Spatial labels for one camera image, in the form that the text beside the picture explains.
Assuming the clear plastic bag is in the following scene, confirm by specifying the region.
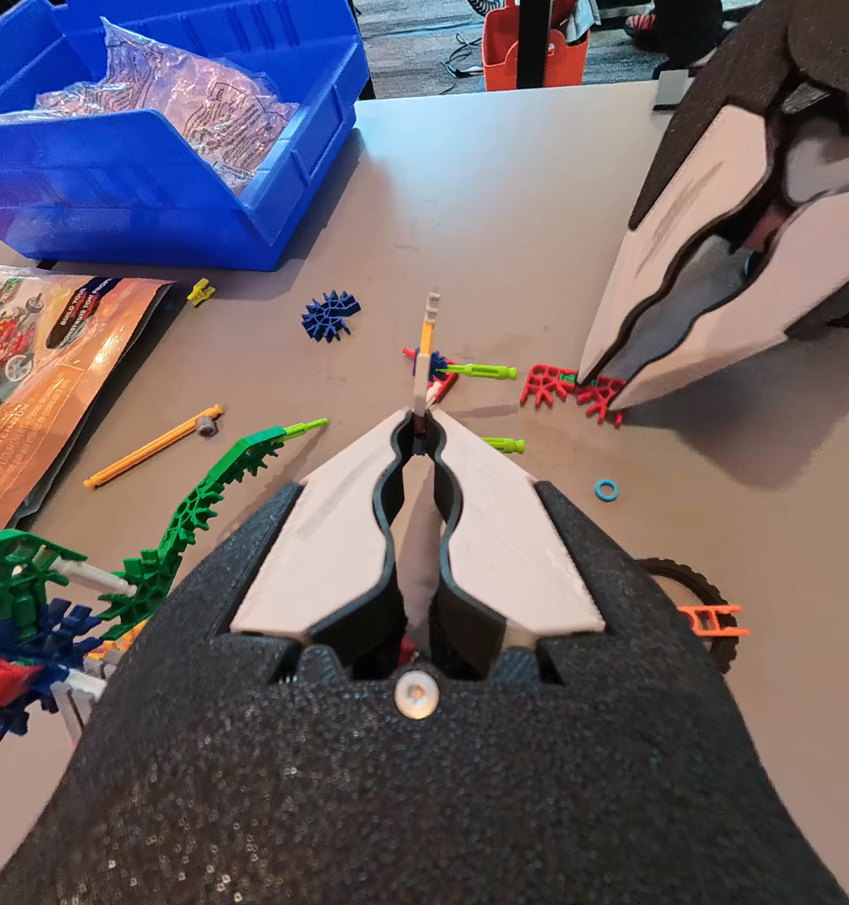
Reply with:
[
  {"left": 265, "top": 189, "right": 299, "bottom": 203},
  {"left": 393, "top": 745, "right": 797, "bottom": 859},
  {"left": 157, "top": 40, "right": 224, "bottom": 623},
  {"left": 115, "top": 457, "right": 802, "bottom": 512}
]
[{"left": 0, "top": 17, "right": 300, "bottom": 193}]

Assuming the green spiky chain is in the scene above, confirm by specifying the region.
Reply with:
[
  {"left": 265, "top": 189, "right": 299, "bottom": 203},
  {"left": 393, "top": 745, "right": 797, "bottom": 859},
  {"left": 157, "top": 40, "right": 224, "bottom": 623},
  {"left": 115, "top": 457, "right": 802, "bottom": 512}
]
[{"left": 100, "top": 418, "right": 331, "bottom": 639}]

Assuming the black rubber tire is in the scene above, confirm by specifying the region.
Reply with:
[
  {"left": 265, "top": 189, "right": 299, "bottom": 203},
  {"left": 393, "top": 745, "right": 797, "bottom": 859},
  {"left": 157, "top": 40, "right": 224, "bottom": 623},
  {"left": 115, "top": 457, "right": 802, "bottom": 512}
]
[{"left": 637, "top": 556, "right": 749, "bottom": 674}]

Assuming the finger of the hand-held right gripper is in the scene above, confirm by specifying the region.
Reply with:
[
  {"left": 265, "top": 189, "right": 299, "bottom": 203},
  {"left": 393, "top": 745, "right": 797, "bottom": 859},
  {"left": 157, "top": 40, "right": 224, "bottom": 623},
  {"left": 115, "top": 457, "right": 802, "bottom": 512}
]
[
  {"left": 613, "top": 181, "right": 849, "bottom": 414},
  {"left": 578, "top": 104, "right": 782, "bottom": 386}
]

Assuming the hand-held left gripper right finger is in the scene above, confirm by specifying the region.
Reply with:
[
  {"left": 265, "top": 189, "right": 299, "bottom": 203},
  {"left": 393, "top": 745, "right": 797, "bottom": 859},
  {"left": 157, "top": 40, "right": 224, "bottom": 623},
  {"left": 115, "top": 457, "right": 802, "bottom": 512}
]
[{"left": 425, "top": 411, "right": 609, "bottom": 644}]

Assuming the blue snowflake connector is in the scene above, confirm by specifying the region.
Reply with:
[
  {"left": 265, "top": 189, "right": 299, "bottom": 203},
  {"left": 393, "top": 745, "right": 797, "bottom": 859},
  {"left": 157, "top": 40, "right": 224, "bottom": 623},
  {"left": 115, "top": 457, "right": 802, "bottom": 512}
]
[{"left": 302, "top": 292, "right": 363, "bottom": 345}]

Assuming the orange ladder connector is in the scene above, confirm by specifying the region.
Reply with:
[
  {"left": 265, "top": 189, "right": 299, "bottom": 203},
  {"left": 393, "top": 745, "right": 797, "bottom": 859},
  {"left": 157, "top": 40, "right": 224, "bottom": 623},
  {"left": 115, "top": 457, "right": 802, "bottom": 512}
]
[{"left": 679, "top": 604, "right": 752, "bottom": 639}]

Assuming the red connector pair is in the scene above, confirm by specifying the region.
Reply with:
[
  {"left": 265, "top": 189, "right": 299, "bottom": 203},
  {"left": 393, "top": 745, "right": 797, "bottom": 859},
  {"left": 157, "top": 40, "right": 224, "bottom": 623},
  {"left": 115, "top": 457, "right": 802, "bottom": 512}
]
[{"left": 521, "top": 365, "right": 628, "bottom": 427}]

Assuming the orange rod blue connector frame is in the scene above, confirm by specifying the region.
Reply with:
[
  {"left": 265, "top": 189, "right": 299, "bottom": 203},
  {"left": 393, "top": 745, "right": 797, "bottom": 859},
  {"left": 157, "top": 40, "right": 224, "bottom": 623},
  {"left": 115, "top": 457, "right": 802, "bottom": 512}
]
[{"left": 408, "top": 293, "right": 529, "bottom": 456}]

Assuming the red bucket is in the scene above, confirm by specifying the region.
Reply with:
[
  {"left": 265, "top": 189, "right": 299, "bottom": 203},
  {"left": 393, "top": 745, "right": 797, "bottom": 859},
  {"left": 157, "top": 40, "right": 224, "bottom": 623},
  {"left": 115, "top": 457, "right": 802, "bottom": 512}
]
[{"left": 482, "top": 0, "right": 592, "bottom": 91}]

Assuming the printed toy packet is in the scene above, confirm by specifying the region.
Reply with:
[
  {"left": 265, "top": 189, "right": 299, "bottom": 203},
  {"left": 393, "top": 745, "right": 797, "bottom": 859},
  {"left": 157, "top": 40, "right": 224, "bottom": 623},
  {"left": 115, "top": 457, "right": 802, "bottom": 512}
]
[{"left": 0, "top": 262, "right": 172, "bottom": 533}]

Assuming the orange rod grey end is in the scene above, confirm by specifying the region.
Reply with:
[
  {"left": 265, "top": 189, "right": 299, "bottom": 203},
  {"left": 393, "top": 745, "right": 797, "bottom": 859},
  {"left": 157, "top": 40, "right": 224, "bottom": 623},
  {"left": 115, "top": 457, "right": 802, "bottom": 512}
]
[{"left": 83, "top": 406, "right": 226, "bottom": 492}]

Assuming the blue plastic bin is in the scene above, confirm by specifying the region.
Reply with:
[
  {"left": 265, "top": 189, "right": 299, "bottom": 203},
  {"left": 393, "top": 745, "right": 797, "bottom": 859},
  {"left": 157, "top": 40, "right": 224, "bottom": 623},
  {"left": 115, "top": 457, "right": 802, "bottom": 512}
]
[{"left": 0, "top": 0, "right": 373, "bottom": 274}]

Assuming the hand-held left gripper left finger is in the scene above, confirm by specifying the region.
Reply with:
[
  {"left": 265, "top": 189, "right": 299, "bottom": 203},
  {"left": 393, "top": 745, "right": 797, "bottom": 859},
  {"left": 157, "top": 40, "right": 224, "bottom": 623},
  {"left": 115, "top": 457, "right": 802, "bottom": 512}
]
[{"left": 231, "top": 408, "right": 423, "bottom": 640}]

